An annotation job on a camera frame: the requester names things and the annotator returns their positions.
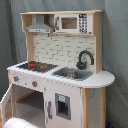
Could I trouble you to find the white oven door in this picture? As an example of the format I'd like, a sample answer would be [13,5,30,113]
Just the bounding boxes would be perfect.
[0,85,13,124]

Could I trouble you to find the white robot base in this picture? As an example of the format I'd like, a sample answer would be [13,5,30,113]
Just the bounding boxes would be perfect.
[3,117,38,128]

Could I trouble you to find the wooden toy kitchen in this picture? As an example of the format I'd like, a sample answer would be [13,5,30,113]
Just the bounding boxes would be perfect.
[0,9,116,128]

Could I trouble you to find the grey toy sink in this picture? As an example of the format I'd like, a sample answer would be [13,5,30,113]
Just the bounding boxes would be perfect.
[53,67,92,81]

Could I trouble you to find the black toy faucet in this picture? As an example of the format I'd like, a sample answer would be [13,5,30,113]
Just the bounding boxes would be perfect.
[75,50,95,71]

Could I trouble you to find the black toy stovetop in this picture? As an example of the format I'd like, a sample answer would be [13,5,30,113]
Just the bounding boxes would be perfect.
[20,61,56,73]

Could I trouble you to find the right red stove knob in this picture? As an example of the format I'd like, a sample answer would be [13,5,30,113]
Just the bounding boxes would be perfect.
[32,81,38,87]

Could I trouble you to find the red stove knob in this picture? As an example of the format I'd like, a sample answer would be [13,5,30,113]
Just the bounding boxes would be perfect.
[13,76,19,82]
[32,81,38,87]

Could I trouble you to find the white cabinet door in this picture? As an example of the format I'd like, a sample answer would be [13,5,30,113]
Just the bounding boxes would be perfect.
[44,82,82,128]

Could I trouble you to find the toy microwave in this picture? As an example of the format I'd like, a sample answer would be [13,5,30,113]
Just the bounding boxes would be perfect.
[55,14,92,34]

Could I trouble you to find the grey range hood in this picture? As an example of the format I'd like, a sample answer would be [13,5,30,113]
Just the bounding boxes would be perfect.
[25,15,54,34]

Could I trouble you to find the left red stove knob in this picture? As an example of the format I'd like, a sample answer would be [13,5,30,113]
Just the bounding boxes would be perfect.
[13,76,19,82]

